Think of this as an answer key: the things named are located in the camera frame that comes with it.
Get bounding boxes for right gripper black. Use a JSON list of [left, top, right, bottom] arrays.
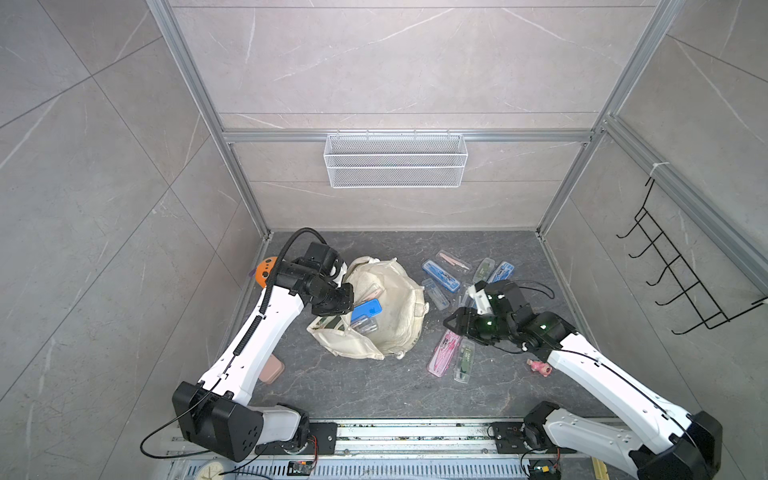
[[441, 307, 512, 343]]

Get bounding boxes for blue clear compass case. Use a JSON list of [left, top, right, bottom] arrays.
[[487, 261, 515, 284]]

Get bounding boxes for clear grey compass case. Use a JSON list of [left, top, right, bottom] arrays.
[[457, 288, 473, 308]]

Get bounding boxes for clear green compass case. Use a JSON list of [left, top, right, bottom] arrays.
[[454, 338, 475, 384]]

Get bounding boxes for clear green stationery case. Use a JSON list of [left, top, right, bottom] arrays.
[[472, 257, 496, 284]]

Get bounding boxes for pink clear stationery case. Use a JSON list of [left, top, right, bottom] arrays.
[[427, 330, 462, 378]]

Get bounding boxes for cream canvas tote bag leaves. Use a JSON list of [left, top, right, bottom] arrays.
[[306, 256, 429, 360]]

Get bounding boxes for clear plastic ruler case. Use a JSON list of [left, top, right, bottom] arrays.
[[421, 278, 451, 311]]

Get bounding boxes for clear case pink compass set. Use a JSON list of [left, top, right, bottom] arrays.
[[436, 250, 472, 273]]

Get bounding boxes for blue clear pencil case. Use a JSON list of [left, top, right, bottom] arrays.
[[422, 260, 461, 293]]

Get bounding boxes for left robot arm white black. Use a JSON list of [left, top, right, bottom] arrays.
[[169, 227, 354, 462]]

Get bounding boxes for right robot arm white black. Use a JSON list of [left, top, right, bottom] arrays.
[[443, 280, 723, 479]]

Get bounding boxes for blue item inside bag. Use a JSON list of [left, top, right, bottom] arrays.
[[350, 299, 382, 324]]

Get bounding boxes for small pink toy figure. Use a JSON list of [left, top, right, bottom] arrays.
[[526, 359, 553, 377]]

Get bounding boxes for orange plush fish toy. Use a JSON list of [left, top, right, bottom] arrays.
[[252, 256, 277, 289]]

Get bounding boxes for white round clock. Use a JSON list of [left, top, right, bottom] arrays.
[[194, 460, 231, 480]]

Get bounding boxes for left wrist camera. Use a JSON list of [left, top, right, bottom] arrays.
[[301, 242, 345, 279]]

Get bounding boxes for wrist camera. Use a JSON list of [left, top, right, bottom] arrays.
[[301, 242, 345, 279], [467, 281, 493, 316]]

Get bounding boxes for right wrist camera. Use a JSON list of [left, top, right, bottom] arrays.
[[467, 281, 493, 316]]

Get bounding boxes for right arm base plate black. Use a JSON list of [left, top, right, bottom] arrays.
[[486, 421, 553, 455]]

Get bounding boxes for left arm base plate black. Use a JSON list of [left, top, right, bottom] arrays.
[[254, 422, 338, 456]]

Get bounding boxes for white wire mesh basket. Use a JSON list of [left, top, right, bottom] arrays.
[[323, 133, 469, 189]]

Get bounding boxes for black wire hook rack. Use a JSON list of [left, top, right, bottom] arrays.
[[615, 179, 767, 336]]

